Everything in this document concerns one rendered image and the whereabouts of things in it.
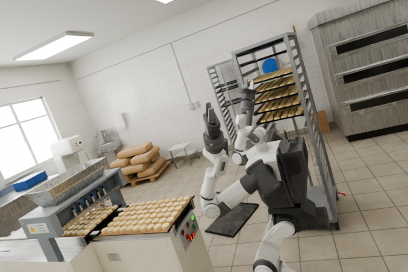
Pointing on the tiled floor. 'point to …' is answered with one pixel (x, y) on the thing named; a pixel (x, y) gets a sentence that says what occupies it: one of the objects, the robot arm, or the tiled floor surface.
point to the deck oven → (366, 62)
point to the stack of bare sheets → (232, 220)
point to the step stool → (183, 152)
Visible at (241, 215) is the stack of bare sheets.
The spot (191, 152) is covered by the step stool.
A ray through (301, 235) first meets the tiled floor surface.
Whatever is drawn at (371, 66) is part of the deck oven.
